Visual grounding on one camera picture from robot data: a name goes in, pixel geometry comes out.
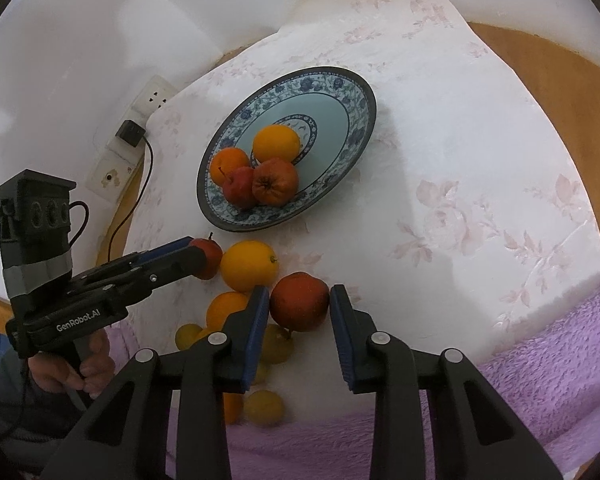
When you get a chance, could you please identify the black camera module on gripper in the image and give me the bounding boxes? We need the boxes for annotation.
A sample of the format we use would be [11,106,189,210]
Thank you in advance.
[0,169,76,310]

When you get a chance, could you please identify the black power adapter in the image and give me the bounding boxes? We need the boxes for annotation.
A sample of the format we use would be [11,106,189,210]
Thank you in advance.
[116,119,146,148]

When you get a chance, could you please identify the person left hand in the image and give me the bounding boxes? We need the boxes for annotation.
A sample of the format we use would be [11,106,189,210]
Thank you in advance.
[29,328,117,396]

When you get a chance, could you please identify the white coax wall plate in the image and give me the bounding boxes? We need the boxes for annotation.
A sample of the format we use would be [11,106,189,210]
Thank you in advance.
[85,151,135,204]

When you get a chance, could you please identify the white wall socket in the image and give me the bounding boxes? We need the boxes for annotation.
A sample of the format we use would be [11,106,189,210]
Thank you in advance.
[131,75,178,118]

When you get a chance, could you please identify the blue floral ceramic plate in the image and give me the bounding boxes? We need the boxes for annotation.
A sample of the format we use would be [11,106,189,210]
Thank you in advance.
[196,66,377,233]

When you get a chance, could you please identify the large yellow orange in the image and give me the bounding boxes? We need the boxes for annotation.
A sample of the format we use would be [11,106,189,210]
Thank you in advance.
[252,125,301,162]

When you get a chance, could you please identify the small red apple with stem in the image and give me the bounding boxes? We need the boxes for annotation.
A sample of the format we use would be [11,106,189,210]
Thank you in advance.
[222,166,257,209]

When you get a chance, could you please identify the black power cable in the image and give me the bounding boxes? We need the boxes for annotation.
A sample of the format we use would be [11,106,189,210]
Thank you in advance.
[107,134,155,264]

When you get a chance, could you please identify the small orange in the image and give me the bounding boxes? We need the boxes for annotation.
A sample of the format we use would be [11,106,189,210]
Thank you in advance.
[223,393,244,425]
[195,327,212,341]

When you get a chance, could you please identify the white floral table cover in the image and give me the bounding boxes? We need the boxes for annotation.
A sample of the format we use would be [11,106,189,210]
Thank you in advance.
[124,0,600,426]

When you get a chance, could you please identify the large orange pile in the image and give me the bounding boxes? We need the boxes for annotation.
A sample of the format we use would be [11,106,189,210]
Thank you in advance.
[220,240,279,292]

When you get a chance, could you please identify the purple fluffy towel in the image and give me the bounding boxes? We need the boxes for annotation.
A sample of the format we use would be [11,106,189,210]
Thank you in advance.
[101,263,600,480]

